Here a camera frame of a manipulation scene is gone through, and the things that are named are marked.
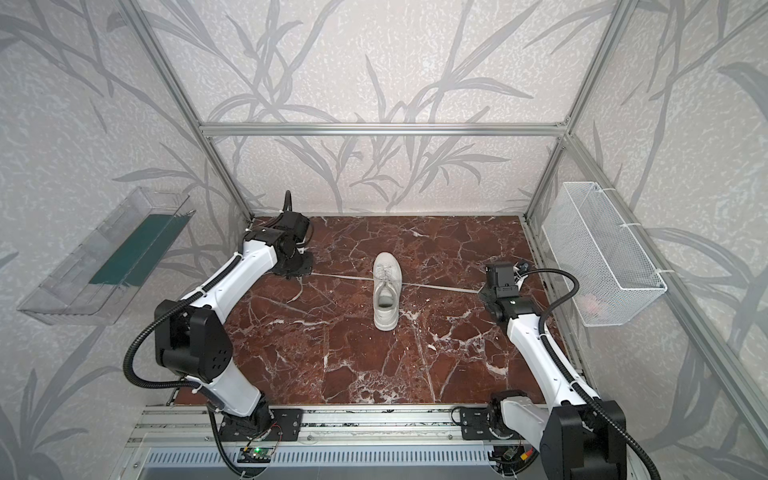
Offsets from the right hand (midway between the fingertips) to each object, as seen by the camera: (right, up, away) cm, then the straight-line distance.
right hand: (498, 280), depth 85 cm
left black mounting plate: (-57, -34, -12) cm, 68 cm away
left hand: (-57, +6, +3) cm, 58 cm away
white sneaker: (-33, -6, +5) cm, 33 cm away
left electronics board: (-64, -41, -14) cm, 77 cm away
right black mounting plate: (-10, -34, -13) cm, 37 cm away
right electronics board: (0, -43, -12) cm, 44 cm away
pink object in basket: (+19, -4, -14) cm, 23 cm away
